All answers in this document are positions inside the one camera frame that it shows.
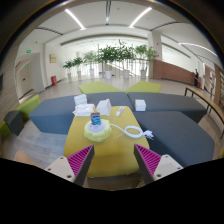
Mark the white folded towels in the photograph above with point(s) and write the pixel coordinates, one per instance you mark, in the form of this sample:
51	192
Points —
80	99

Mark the yellow ottoman seat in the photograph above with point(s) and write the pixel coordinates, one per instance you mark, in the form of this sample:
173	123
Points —
114	156

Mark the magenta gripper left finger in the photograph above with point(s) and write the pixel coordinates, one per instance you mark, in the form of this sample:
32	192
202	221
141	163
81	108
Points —
73	168

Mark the potted plant centre right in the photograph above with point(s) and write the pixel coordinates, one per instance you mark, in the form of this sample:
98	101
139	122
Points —
125	54

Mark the white door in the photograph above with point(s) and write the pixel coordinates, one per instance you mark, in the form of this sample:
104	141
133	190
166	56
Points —
24	82

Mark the white tissue box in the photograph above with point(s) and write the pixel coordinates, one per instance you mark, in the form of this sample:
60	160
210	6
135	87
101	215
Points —
104	107

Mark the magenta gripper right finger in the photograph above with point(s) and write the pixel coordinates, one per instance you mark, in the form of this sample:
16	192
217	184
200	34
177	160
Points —
154	166

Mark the blue can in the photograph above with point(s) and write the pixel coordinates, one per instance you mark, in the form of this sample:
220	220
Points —
95	118

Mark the green right rear ottoman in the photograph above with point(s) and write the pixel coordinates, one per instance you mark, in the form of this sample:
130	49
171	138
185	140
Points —
143	86

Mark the potted plant centre left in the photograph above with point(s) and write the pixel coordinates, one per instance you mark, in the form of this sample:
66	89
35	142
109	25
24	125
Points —
91	58

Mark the potted plant far left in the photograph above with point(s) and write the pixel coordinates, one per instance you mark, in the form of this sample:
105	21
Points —
68	66

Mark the green ottoman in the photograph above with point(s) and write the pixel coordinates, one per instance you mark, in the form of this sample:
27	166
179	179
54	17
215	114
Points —
97	87
143	86

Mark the green left rear ottoman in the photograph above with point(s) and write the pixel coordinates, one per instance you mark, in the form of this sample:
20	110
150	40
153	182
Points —
97	87

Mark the white square box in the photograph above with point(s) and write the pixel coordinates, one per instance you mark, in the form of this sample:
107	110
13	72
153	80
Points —
140	105

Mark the white plastic packet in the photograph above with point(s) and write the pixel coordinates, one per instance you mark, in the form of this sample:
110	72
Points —
84	110

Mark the grey rear right ottoman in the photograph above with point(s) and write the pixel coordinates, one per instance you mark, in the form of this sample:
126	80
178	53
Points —
156	102

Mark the white remote control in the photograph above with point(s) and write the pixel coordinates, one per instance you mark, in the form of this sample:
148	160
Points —
120	110

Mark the large potted plant centre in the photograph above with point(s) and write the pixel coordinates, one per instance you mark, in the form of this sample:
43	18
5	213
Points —
107	55

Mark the person in dark clothes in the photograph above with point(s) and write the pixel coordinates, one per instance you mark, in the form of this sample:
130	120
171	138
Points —
196	78

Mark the wall notice board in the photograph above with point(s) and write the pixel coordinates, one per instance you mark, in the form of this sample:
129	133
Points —
53	58

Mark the yellow round charger base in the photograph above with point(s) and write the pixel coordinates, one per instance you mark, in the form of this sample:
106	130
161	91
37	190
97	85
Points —
97	133

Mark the grey left ottoman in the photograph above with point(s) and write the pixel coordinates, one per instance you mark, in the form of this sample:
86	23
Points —
56	115

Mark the wooden bench with rail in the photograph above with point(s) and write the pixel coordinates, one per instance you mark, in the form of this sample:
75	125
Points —
211	106

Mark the red fire extinguisher box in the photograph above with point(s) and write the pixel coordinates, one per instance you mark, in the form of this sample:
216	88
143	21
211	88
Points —
53	80

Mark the dark grey cube stool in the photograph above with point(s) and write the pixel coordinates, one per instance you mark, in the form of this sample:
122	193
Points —
14	121

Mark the grey right large ottoman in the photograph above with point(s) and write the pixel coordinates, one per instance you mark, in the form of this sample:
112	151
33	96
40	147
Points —
177	135

